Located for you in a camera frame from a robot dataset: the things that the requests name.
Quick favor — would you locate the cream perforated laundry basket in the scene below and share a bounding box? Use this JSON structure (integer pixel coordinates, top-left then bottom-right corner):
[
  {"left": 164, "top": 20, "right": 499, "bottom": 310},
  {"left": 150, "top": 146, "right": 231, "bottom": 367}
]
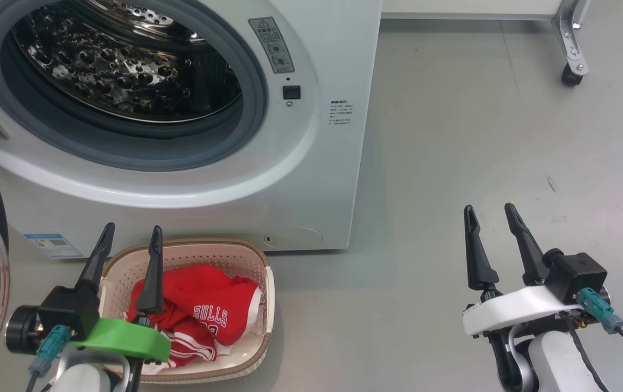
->
[{"left": 96, "top": 238, "right": 275, "bottom": 383}]

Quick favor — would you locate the blue white energy label sticker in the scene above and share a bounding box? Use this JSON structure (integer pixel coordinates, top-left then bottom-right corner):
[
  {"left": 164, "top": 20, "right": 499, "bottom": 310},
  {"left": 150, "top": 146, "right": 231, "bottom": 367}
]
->
[{"left": 24, "top": 234, "right": 84, "bottom": 259}]

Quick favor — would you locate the white front-load washing machine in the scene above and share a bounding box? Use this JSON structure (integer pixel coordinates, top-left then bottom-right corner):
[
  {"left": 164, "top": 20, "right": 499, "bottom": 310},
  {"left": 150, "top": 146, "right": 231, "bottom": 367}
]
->
[{"left": 0, "top": 0, "right": 384, "bottom": 259}]

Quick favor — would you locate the red Bulls jersey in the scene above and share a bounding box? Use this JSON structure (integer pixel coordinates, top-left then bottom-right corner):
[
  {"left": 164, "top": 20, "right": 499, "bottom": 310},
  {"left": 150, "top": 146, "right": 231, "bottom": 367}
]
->
[{"left": 126, "top": 264, "right": 264, "bottom": 349}]

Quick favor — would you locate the stainless steel washing machine drum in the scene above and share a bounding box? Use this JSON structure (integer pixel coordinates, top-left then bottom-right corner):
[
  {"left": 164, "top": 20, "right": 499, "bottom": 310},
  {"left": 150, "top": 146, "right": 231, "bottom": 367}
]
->
[{"left": 9, "top": 0, "right": 244, "bottom": 123}]

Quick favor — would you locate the grey warning label sticker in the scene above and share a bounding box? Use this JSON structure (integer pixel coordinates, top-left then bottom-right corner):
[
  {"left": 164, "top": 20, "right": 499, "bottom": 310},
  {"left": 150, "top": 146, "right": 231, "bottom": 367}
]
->
[{"left": 249, "top": 17, "right": 294, "bottom": 74}]

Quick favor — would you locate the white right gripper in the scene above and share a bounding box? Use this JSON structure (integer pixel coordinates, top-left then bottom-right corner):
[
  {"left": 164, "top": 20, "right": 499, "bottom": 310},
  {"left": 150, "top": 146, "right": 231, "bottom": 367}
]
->
[{"left": 462, "top": 203, "right": 578, "bottom": 337}]

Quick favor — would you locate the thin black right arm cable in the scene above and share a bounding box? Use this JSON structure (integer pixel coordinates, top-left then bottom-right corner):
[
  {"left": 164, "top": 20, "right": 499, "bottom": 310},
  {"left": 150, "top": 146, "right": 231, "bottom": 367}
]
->
[{"left": 564, "top": 318, "right": 608, "bottom": 392}]

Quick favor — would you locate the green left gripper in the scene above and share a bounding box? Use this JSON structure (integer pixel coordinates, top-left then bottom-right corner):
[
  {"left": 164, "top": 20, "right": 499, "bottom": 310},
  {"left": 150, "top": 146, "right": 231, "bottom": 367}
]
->
[{"left": 5, "top": 222, "right": 171, "bottom": 364}]

